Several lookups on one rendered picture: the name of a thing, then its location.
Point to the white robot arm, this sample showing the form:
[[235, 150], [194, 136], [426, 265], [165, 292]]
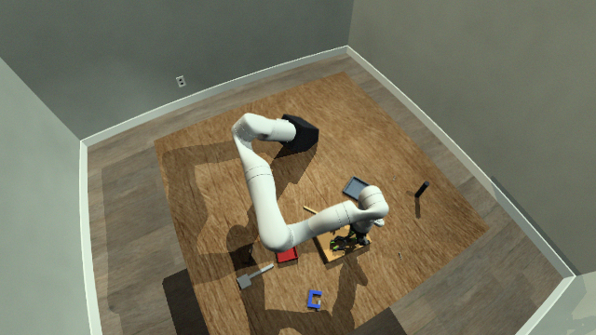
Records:
[[273, 231]]

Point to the black cylinder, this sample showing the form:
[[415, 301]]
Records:
[[422, 188]]

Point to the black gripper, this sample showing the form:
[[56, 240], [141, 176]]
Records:
[[362, 240]]

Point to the light tan wooden slab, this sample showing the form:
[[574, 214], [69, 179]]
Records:
[[324, 241]]

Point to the red open tray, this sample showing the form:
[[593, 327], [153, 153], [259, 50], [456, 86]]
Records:
[[288, 255]]

